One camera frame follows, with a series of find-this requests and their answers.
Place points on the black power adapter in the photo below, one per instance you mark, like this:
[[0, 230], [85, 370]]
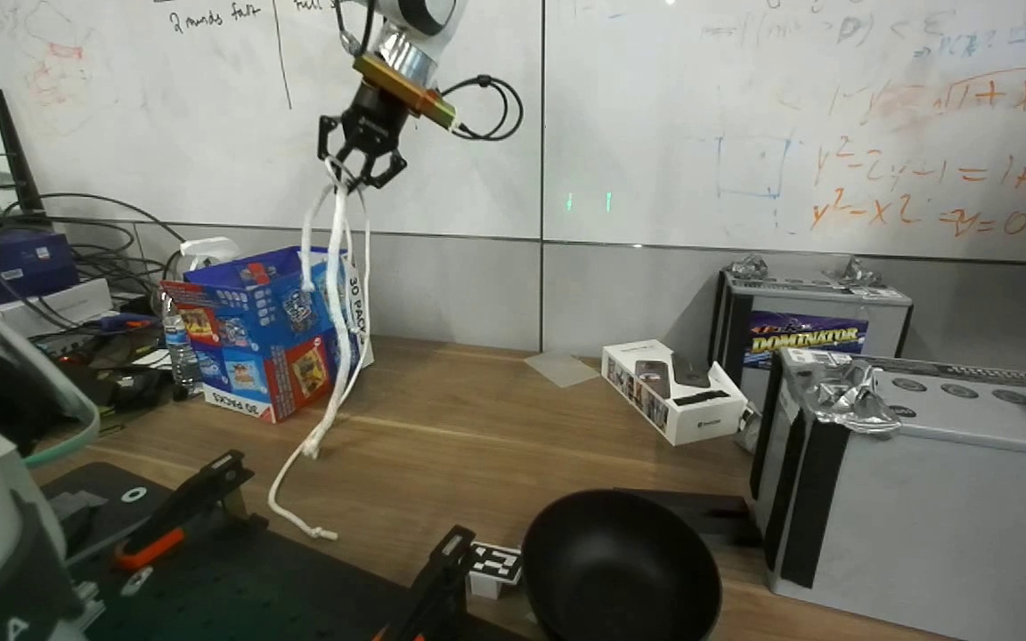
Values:
[[122, 387]]

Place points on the small open white box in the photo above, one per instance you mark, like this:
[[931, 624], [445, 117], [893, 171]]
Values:
[[703, 415]]

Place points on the black clamp orange trigger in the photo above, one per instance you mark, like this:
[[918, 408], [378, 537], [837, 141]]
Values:
[[196, 486]]

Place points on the yellow wrist camera bar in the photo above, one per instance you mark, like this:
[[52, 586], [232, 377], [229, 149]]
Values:
[[401, 89]]

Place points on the blue printed cardboard box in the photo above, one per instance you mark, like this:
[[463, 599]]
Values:
[[249, 339]]

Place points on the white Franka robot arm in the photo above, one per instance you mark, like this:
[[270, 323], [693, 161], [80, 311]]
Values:
[[417, 16]]

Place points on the black frying pan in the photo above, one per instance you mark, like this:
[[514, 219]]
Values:
[[621, 572]]

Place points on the dark blue device box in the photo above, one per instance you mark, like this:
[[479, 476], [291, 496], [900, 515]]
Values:
[[8, 266]]

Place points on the black perforated mat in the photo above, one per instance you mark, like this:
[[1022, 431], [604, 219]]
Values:
[[249, 592]]

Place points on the black white fiducial tag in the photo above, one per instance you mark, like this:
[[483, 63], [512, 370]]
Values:
[[496, 566]]

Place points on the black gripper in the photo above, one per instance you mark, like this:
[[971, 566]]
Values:
[[374, 117]]

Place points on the large silver toaster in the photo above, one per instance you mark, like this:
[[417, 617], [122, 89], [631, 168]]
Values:
[[929, 520]]

